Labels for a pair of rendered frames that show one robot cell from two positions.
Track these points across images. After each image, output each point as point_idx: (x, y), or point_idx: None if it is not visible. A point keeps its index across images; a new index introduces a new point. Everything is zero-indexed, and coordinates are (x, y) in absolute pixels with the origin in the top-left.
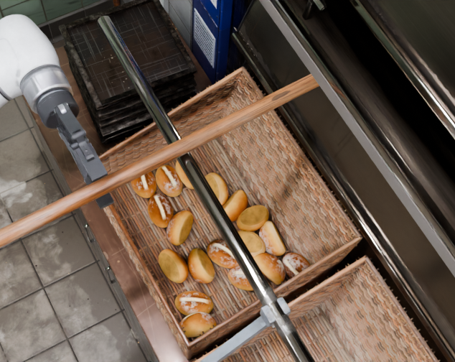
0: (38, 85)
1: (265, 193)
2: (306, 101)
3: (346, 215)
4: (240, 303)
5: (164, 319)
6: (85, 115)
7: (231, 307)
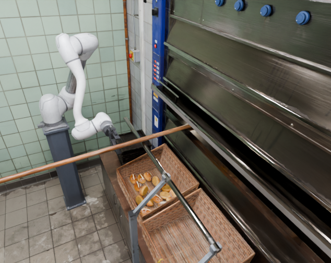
0: (105, 123)
1: None
2: (181, 143)
3: (194, 177)
4: None
5: None
6: (118, 163)
7: None
